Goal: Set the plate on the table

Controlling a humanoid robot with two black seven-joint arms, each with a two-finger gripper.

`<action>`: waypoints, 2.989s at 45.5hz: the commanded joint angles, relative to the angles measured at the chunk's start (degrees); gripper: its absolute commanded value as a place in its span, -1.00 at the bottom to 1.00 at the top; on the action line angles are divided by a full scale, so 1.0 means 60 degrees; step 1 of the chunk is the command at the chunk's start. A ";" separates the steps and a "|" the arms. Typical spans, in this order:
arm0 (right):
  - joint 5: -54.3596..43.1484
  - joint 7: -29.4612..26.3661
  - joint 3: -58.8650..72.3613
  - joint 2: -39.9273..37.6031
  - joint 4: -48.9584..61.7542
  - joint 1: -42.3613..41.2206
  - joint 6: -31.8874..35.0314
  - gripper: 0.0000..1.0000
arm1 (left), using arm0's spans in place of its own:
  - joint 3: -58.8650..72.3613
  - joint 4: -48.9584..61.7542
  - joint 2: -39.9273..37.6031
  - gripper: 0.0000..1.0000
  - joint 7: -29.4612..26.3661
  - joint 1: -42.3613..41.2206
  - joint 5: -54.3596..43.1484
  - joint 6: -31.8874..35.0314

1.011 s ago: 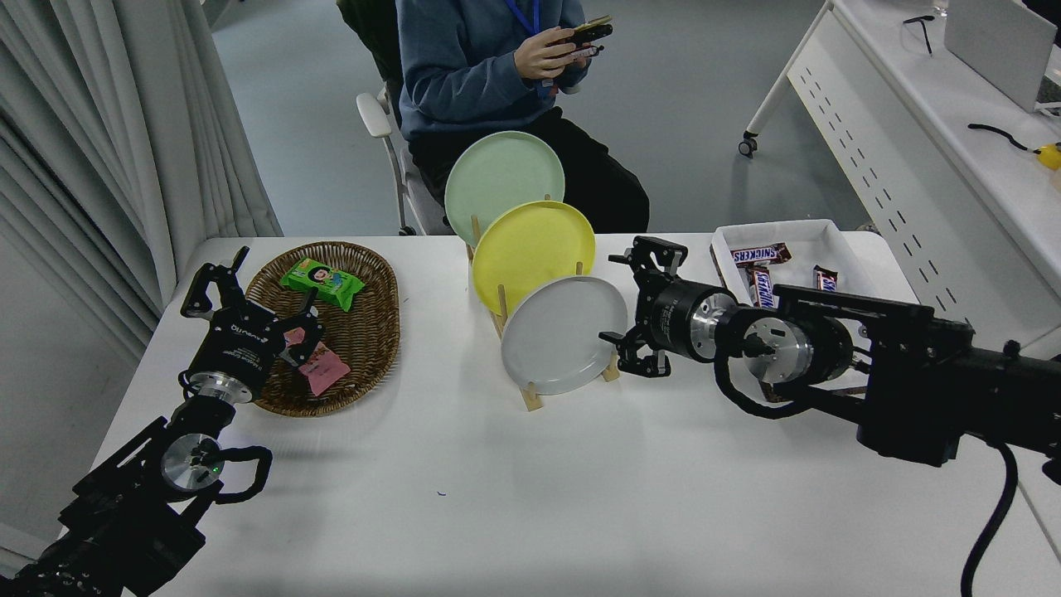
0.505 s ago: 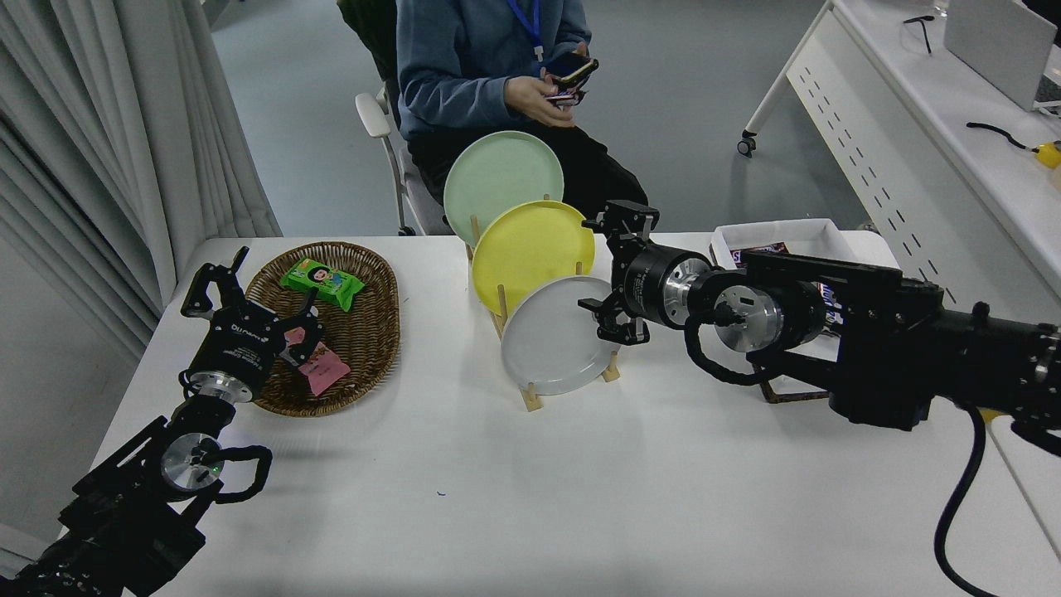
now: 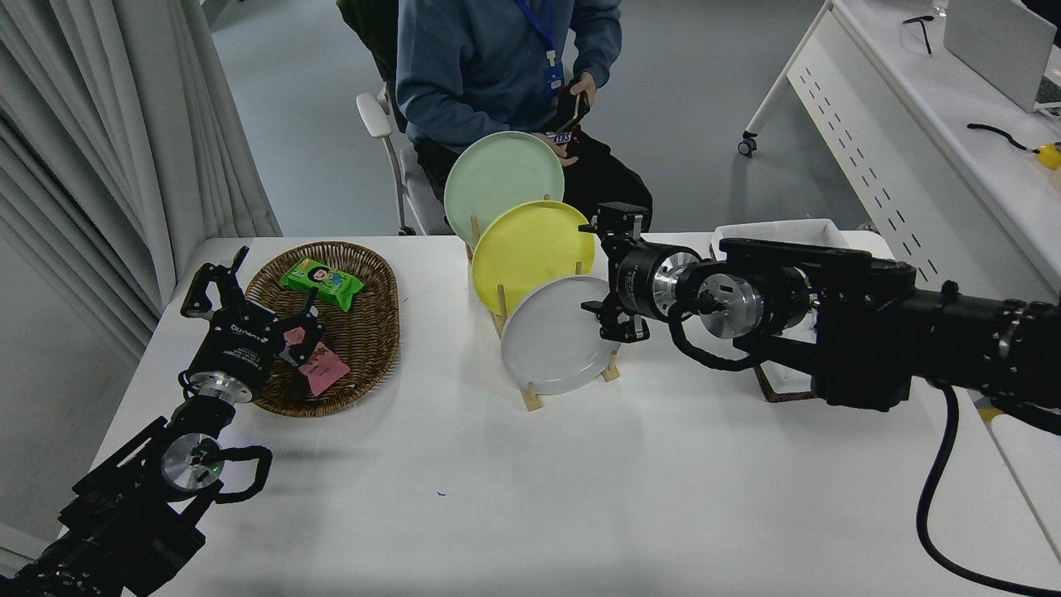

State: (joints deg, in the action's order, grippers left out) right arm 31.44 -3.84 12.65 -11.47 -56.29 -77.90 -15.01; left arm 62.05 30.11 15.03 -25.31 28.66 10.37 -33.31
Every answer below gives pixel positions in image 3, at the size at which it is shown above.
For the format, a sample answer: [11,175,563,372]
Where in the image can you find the white laptop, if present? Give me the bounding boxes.
[943,0,1061,114]

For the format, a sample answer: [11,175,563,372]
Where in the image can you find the brown wicker basket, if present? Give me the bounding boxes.
[245,241,401,418]

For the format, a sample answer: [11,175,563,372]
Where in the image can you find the black phone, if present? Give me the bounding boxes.
[554,90,591,135]

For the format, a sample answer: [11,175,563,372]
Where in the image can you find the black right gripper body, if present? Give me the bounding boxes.
[612,243,668,320]

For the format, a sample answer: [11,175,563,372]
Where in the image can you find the black cable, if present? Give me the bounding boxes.
[967,123,1041,154]

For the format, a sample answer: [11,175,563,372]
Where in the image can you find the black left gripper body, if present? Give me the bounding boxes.
[196,305,287,384]

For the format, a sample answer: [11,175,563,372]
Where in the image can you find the blue lanyard with badge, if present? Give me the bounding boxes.
[514,0,566,99]

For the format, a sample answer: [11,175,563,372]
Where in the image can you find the person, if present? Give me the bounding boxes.
[395,0,654,233]

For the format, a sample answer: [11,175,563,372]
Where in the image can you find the large pink snack packet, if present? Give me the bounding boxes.
[297,342,351,397]

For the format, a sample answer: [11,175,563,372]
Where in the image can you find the green snack packet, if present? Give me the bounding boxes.
[279,257,366,313]

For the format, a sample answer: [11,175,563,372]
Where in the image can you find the white lined tray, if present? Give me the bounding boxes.
[710,219,855,404]

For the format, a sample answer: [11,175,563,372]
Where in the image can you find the white chair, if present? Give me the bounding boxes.
[356,79,455,237]

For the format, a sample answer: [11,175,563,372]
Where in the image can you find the dark green jacket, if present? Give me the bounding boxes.
[337,0,403,129]

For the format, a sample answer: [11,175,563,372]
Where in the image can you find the pale green plate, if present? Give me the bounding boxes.
[443,131,565,248]

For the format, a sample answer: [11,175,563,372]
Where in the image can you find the yellow plate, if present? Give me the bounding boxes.
[471,200,596,317]

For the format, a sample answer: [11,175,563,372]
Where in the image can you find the black glasses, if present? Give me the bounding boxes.
[902,14,936,56]

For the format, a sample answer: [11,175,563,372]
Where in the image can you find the wooden plate rack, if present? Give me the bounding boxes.
[464,195,621,413]

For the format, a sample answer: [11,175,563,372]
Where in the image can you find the white perforated desk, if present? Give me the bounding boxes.
[738,0,1061,299]

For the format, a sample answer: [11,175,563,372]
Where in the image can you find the grey plate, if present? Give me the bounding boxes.
[500,275,623,396]

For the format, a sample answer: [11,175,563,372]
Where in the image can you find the grey curtain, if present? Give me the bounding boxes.
[0,0,283,366]

